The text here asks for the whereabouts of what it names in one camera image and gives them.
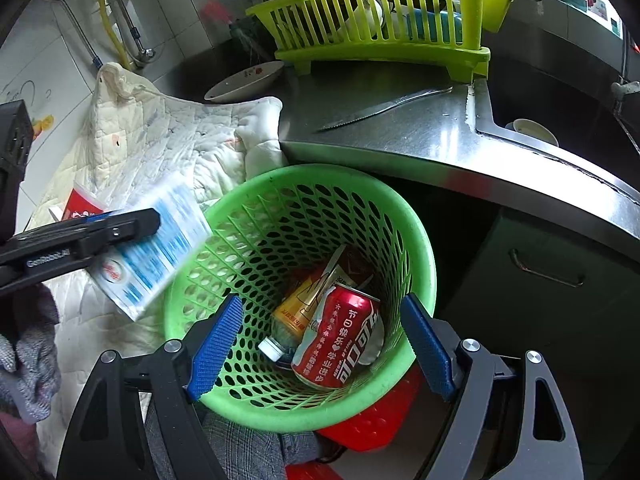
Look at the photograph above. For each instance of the steel kitchen knife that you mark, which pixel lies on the steel kitchen knife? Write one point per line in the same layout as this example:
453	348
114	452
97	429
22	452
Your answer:
380	107

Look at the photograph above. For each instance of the white ceramic bowl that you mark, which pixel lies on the white ceramic bowl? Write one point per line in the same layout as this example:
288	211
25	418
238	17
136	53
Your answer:
245	82

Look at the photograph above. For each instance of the green plastic basket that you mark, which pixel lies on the green plastic basket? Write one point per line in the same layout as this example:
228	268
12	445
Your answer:
310	172

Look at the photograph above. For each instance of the person's plaid trouser leg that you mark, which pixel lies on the person's plaid trouser leg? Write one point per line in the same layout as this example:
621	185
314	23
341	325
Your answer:
240	445

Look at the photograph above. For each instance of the white quilted blanket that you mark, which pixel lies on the white quilted blanket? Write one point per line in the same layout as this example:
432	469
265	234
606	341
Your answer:
165	125

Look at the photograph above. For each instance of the red paper snack cup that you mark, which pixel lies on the red paper snack cup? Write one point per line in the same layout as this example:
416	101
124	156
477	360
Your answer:
82	202

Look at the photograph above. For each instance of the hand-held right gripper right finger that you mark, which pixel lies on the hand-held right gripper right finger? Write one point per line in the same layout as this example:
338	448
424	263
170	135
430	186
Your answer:
427	350

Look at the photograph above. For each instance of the brown tea bottle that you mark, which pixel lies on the brown tea bottle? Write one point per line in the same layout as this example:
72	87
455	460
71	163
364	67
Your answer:
292	312

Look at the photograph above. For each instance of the red soda can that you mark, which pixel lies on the red soda can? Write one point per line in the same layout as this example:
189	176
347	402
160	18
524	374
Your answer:
340	335

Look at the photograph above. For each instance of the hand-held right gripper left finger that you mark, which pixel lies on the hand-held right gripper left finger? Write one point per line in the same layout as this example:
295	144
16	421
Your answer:
215	350

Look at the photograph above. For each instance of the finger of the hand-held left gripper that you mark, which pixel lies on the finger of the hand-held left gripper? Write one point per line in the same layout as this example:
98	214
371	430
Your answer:
105	248
130	222

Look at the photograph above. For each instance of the red kitchen utensil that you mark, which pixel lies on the red kitchen utensil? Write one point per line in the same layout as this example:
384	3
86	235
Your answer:
216	12

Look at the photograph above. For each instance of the steel sink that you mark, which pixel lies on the steel sink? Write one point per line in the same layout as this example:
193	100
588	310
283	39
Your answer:
565	110

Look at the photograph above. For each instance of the blue plastic dish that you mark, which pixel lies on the blue plastic dish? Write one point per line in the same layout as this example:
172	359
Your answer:
435	27

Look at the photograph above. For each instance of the red plastic stool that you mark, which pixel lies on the red plastic stool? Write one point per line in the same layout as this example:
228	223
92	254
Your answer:
370	425

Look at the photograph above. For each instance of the green cabinet door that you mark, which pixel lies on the green cabinet door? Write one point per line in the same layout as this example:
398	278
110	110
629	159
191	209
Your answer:
575	320

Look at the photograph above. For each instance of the yellow gas pipe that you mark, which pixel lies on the yellow gas pipe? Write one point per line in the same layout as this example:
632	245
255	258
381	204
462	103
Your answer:
112	15

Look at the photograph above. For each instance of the green plastic dish rack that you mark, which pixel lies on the green plastic dish rack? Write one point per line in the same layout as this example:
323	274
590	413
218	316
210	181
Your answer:
380	62

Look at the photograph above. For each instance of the dark knife holder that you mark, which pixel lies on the dark knife holder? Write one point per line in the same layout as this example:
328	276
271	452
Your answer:
250	35

